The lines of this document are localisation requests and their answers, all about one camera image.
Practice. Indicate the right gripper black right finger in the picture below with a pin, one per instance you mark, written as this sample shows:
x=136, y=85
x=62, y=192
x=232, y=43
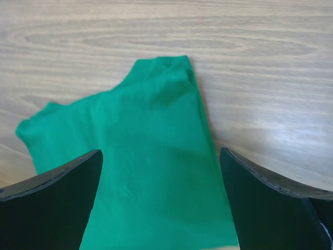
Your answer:
x=271, y=211

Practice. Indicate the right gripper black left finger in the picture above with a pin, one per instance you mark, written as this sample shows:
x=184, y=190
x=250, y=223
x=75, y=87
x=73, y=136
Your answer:
x=51, y=210

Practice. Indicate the green t shirt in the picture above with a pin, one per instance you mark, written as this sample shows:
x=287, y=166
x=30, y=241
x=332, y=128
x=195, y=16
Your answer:
x=161, y=185

